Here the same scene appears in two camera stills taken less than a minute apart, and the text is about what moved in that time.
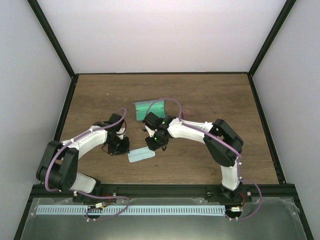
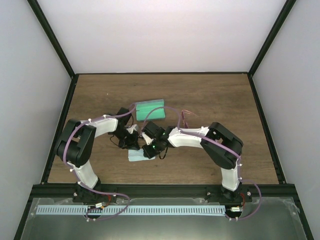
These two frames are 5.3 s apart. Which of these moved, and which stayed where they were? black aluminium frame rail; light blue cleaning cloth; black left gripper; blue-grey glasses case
Moved: black left gripper
Stayed: light blue cleaning cloth; black aluminium frame rail; blue-grey glasses case
